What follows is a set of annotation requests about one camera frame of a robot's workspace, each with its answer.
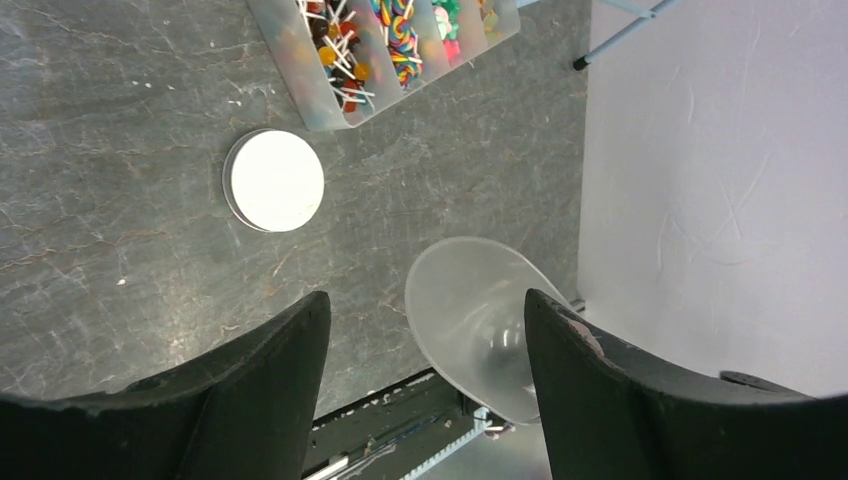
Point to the light blue camera tripod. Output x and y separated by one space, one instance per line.
556 34

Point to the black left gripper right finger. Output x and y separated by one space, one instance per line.
611 410

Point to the clear compartment candy tray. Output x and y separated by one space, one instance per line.
344 62

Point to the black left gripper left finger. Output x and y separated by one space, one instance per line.
243 410

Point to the clear plastic scoop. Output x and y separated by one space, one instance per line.
464 301

